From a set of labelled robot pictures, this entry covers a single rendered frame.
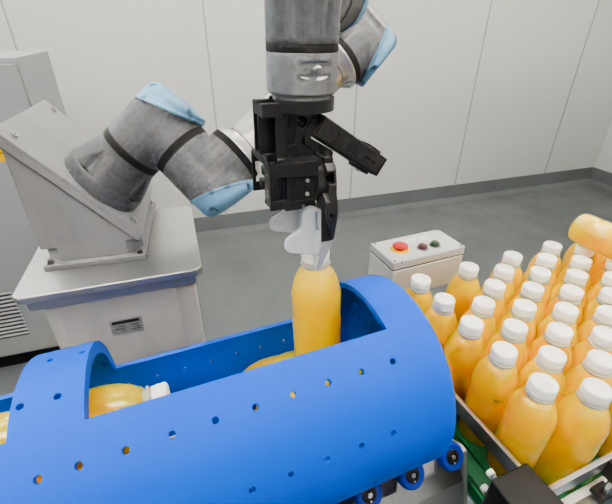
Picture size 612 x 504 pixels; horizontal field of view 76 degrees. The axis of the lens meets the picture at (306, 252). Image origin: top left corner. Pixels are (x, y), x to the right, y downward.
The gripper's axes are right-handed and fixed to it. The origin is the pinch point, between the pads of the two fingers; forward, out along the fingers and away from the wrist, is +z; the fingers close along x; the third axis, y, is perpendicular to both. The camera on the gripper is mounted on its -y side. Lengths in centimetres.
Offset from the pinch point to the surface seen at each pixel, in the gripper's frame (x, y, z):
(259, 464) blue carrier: 18.2, 13.9, 12.5
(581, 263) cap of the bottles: -2, -65, 17
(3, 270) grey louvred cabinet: -149, 87, 72
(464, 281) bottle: -9.2, -39.9, 20.6
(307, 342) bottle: 4.1, 2.6, 11.9
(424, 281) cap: -9.2, -28.8, 17.8
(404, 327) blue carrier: 11.7, -7.4, 6.3
